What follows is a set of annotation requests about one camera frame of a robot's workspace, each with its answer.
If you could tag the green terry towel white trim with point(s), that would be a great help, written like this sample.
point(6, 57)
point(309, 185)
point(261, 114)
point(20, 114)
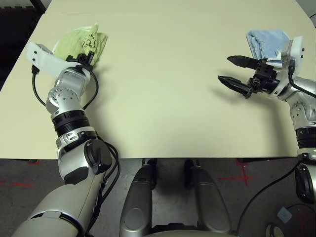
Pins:
point(79, 42)

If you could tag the black foam floor mat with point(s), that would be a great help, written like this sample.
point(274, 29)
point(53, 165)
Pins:
point(14, 37)

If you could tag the grey left robot leg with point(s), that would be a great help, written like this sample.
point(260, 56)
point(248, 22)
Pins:
point(138, 197)

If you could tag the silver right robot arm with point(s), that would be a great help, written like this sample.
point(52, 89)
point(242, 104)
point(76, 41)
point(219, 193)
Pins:
point(301, 111)

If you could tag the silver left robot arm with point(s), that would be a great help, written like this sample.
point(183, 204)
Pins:
point(66, 123)

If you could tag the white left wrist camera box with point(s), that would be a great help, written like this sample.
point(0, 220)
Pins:
point(44, 60)

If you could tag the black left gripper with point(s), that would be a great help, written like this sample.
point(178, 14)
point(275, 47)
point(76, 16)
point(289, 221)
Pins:
point(82, 59)

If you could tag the small blue square floor object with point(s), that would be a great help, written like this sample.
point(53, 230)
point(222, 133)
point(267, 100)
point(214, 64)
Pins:
point(284, 214)

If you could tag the grey right robot leg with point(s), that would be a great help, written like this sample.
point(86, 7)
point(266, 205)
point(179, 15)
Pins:
point(209, 197)

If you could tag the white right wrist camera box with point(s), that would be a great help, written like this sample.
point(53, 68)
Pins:
point(293, 54)

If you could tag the folded light blue towel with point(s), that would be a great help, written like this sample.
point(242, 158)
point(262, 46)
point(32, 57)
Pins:
point(266, 42)

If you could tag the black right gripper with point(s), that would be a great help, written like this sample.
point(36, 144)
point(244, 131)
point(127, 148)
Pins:
point(265, 80)

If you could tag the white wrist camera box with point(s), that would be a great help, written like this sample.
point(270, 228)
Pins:
point(44, 60)
point(293, 54)

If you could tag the grey robot leg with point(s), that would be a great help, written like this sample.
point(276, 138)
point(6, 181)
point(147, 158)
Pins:
point(209, 197)
point(138, 197)

